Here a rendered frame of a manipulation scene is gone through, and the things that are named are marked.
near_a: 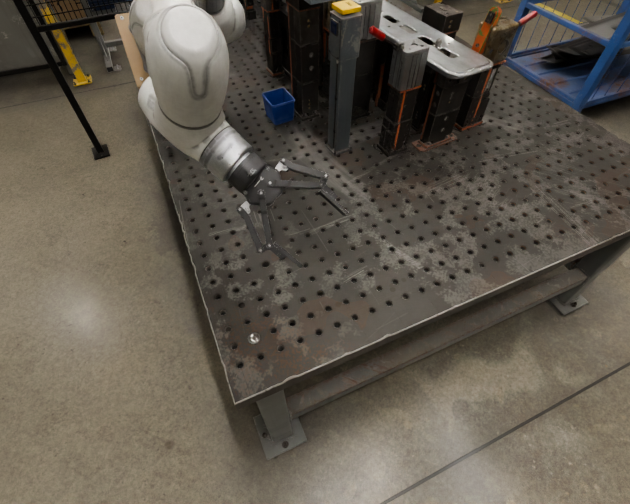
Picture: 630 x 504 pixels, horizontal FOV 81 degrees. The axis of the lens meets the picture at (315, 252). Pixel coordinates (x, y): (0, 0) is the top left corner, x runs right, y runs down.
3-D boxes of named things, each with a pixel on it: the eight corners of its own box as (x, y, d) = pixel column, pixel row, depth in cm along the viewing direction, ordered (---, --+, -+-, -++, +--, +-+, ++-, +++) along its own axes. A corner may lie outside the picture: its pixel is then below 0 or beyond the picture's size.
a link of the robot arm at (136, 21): (129, 18, 138) (114, -16, 117) (179, 13, 142) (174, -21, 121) (142, 64, 141) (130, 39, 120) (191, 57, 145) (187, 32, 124)
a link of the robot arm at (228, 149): (229, 120, 65) (255, 144, 66) (234, 133, 74) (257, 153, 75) (195, 159, 65) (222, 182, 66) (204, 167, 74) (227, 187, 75)
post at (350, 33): (352, 149, 135) (365, 15, 101) (334, 156, 133) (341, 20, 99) (341, 139, 139) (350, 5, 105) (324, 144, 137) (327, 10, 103)
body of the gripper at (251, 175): (222, 180, 67) (262, 214, 68) (253, 145, 67) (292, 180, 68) (227, 185, 74) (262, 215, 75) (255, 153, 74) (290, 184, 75)
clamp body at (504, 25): (487, 124, 146) (529, 22, 117) (458, 134, 142) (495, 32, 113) (468, 111, 152) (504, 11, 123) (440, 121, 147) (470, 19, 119)
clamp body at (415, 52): (411, 151, 135) (437, 47, 107) (386, 160, 132) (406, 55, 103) (396, 137, 140) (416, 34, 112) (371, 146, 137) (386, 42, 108)
